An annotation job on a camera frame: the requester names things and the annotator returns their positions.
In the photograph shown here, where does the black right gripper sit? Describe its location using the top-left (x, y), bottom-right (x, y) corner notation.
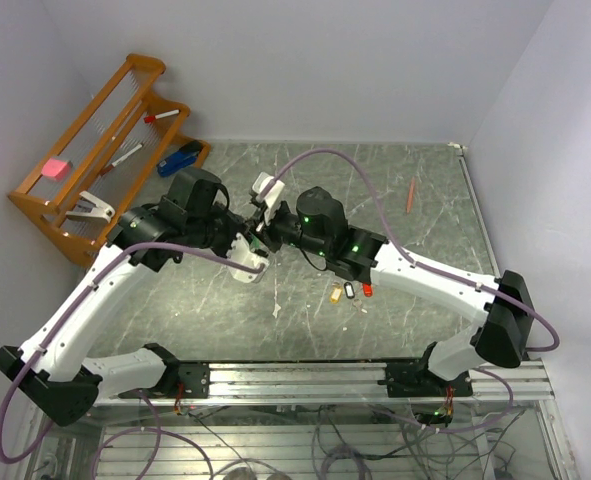
top-left (247, 199), bottom-right (330, 259)

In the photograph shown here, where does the blue stapler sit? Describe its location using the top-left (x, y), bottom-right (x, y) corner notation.
top-left (156, 140), bottom-right (203, 178)

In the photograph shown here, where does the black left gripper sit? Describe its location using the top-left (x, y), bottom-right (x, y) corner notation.
top-left (185, 200), bottom-right (255, 263)

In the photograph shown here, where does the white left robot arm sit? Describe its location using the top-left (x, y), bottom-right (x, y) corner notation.
top-left (0, 167), bottom-right (265, 427)

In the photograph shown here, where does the bare metal key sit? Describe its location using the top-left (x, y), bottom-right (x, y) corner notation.
top-left (352, 299), bottom-right (368, 314)

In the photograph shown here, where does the yellow key tag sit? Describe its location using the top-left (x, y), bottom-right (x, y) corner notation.
top-left (329, 283), bottom-right (344, 304)

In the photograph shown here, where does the black key tag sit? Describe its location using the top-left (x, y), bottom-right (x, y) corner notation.
top-left (343, 282), bottom-right (356, 299)

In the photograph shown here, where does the pink eraser block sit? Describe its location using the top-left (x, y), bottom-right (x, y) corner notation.
top-left (40, 157), bottom-right (73, 182)

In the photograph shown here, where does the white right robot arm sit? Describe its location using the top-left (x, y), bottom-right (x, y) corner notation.
top-left (252, 187), bottom-right (533, 396)

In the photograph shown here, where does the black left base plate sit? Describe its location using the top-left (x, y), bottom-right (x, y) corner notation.
top-left (177, 362), bottom-right (211, 399)

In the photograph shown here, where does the wooden tiered rack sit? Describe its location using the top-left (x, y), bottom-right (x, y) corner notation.
top-left (7, 53), bottom-right (191, 267)

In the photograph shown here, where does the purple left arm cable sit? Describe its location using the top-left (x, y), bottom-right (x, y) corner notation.
top-left (0, 241), bottom-right (266, 480)

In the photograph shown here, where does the red capped marker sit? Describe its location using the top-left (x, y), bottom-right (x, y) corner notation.
top-left (144, 109), bottom-right (180, 124)

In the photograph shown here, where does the aluminium mounting rail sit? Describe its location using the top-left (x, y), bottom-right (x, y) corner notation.
top-left (26, 361), bottom-right (556, 404)

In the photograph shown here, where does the white marker pen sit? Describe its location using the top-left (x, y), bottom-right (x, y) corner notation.
top-left (99, 143), bottom-right (143, 176)

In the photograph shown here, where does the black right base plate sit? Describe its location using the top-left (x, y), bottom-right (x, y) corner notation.
top-left (378, 358), bottom-right (473, 398)

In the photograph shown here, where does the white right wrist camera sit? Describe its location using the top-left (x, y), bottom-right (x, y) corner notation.
top-left (251, 172), bottom-right (285, 225)

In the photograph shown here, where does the white binder clip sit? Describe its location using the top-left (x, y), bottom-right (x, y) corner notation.
top-left (65, 191), bottom-right (115, 223)

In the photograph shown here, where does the orange pencil on table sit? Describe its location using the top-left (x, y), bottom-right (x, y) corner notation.
top-left (405, 177), bottom-right (416, 214)

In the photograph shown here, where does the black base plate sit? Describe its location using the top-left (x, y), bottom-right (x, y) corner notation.
top-left (378, 358), bottom-right (473, 398)
top-left (177, 362), bottom-right (211, 399)

